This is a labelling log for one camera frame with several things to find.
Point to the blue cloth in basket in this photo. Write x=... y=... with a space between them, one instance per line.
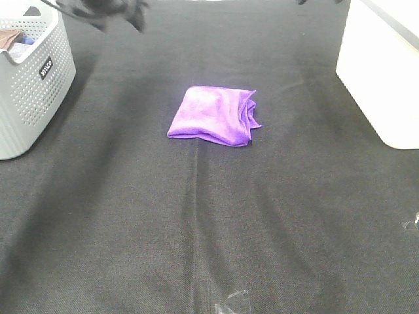
x=20 y=47

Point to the brown cloth in basket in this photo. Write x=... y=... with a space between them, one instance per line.
x=8 y=37

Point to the black table cover cloth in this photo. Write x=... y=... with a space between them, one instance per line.
x=107 y=214

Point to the purple microfiber towel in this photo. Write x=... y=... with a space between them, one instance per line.
x=224 y=116

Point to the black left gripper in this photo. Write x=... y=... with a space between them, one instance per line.
x=96 y=13

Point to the white storage bin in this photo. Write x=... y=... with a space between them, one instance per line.
x=378 y=65

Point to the grey perforated laundry basket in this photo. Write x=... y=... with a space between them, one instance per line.
x=34 y=85

